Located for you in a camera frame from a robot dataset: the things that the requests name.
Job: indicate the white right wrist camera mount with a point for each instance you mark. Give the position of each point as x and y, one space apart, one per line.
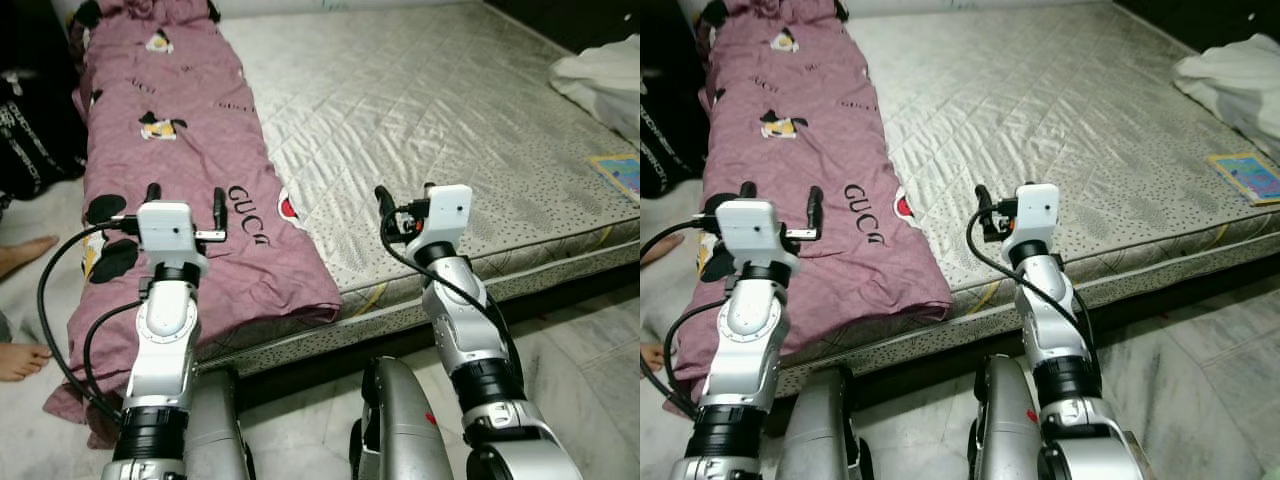
1038 208
450 210

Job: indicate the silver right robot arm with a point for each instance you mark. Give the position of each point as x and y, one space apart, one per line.
1050 320
465 320

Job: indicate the black bag with white print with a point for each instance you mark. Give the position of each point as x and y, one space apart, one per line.
35 130
668 130

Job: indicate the silver robot left leg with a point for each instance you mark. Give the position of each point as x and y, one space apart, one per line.
825 430
218 430

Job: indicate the colourful children's book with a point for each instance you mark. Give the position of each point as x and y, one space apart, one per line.
1248 178
620 175

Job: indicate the white pillow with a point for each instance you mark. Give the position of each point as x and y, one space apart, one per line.
1235 90
605 85

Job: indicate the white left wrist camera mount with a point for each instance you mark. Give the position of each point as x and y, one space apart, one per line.
750 225
165 225

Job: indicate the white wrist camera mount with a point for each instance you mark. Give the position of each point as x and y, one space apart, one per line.
450 210
750 225
1038 208
165 225

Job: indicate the person's bare foot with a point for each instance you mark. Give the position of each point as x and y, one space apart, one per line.
20 362
650 357
25 255
658 250

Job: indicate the white quilted mattress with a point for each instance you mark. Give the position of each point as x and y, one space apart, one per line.
430 110
1040 110

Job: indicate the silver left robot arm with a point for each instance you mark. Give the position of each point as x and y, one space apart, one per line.
750 340
165 340

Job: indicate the silver robot right leg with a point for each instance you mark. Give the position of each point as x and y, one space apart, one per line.
400 420
1005 420

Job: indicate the purple printed blanket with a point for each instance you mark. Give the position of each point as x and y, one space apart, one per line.
180 150
830 150

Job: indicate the silver robot leg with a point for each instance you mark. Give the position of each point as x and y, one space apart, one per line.
400 420
825 430
1005 420
218 430

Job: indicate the light green plastic bag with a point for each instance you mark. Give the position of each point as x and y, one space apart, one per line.
1272 472

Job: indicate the black tufted headboard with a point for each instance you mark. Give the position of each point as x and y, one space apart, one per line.
1210 18
570 20

